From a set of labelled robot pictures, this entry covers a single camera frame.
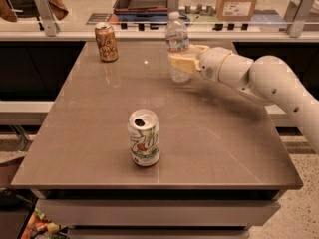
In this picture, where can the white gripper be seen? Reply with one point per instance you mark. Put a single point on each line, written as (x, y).
(211, 64)

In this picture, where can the clear plastic water bottle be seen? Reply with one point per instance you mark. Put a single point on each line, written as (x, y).
(177, 41)

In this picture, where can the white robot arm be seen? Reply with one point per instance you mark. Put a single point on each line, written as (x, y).
(267, 81)

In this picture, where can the open grey storage box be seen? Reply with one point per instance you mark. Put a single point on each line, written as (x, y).
(143, 0)

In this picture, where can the cardboard box with label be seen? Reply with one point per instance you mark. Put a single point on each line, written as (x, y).
(235, 10)

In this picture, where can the white 7up soda can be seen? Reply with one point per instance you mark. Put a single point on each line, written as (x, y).
(144, 129)

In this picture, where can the brown soda can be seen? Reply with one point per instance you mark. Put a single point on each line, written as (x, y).
(106, 42)

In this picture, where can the brown jacket on chair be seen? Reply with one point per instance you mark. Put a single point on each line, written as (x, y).
(11, 10)

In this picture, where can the colourful snack bag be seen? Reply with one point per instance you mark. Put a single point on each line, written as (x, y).
(39, 226)

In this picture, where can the middle metal glass bracket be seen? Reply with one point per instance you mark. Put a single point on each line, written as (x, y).
(172, 5)

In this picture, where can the metal glass bracket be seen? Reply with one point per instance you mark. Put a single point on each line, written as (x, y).
(49, 23)
(296, 28)
(172, 5)

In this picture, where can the right metal glass bracket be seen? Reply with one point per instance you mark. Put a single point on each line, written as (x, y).
(296, 28)

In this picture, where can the left metal glass bracket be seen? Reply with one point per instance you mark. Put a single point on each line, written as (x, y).
(49, 23)

